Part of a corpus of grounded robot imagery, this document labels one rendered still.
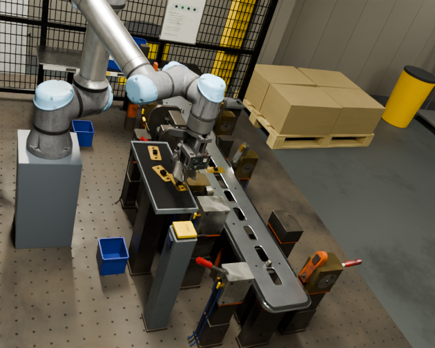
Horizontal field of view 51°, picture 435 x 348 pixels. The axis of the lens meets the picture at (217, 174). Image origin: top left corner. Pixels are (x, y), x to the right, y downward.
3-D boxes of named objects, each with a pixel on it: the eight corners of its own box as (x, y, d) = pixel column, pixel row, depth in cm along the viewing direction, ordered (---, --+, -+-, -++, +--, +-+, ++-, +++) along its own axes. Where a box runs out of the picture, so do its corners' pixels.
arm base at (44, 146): (26, 159, 148) (27, 133, 143) (25, 133, 159) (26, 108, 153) (74, 159, 155) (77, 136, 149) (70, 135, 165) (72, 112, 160)
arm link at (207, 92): (210, 69, 125) (233, 84, 121) (200, 103, 131) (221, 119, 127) (192, 73, 119) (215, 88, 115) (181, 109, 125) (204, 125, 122)
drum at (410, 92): (395, 112, 606) (422, 67, 569) (416, 130, 576) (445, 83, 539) (371, 110, 588) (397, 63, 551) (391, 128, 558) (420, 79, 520)
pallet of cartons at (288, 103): (329, 106, 557) (345, 71, 531) (375, 153, 487) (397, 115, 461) (226, 97, 496) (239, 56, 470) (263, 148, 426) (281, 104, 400)
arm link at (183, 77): (152, 62, 122) (181, 81, 117) (181, 57, 130) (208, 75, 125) (147, 88, 126) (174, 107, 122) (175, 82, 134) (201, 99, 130)
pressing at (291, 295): (321, 306, 148) (323, 302, 147) (262, 315, 138) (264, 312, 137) (191, 96, 245) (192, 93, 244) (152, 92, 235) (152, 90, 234)
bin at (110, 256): (126, 273, 173) (129, 257, 168) (99, 276, 168) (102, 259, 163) (120, 252, 180) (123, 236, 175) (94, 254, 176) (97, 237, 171)
